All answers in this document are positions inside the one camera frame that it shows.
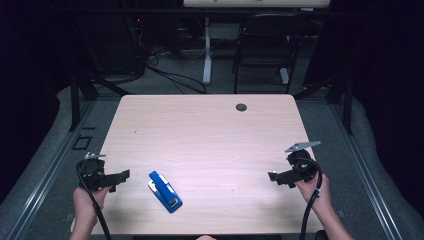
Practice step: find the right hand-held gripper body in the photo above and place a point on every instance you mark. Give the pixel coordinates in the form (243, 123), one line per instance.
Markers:
(301, 166)

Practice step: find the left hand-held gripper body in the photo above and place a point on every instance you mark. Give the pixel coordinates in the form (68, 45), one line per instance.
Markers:
(93, 173)

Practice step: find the blue stapler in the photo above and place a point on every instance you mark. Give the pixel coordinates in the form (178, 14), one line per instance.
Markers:
(165, 191)

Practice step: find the person's left hand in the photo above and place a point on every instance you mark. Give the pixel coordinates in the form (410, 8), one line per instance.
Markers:
(83, 206)

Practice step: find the person's right hand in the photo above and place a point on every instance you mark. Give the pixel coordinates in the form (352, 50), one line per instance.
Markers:
(325, 196)

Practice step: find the grey tape piece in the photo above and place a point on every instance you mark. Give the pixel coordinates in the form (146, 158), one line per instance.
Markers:
(341, 213)
(68, 217)

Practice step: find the black metal stand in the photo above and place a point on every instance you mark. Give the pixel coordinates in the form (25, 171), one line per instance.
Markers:
(348, 103)
(74, 100)

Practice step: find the dark round table grommet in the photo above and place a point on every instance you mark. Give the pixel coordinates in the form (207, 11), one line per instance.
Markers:
(241, 107)

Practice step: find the white desk leg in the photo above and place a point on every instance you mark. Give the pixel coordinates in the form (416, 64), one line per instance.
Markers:
(207, 60)
(284, 76)

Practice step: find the pink cloth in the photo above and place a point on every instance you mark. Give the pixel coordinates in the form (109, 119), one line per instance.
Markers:
(205, 237)

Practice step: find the dark curtain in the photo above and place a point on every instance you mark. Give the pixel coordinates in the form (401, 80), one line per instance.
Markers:
(30, 83)
(390, 83)

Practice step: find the black folding chair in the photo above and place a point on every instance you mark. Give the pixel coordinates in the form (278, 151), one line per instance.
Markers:
(266, 43)

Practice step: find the dark equipment cabinet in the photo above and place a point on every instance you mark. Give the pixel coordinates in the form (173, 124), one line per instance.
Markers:
(110, 43)

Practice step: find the aluminium floor rail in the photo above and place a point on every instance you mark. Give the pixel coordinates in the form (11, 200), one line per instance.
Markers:
(365, 170)
(50, 170)

